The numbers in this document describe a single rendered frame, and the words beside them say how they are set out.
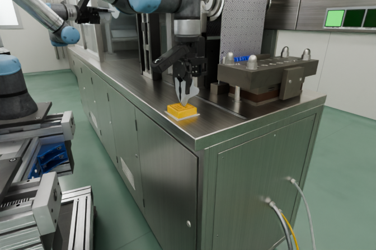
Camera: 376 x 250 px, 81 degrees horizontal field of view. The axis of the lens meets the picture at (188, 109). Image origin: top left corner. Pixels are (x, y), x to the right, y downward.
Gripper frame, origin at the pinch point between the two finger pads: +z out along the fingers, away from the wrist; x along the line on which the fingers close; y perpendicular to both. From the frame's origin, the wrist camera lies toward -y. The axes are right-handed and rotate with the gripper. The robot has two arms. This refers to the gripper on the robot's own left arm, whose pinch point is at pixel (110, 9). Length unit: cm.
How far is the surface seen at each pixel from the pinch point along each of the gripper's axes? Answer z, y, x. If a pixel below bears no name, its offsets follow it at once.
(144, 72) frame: 0.3, 27.8, 30.8
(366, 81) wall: 268, 58, 116
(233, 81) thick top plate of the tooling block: -4, 14, 87
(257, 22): 21, -4, 79
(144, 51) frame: 0.4, 16.8, 30.5
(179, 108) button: -25, 20, 82
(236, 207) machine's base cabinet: -14, 54, 104
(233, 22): 8, -4, 76
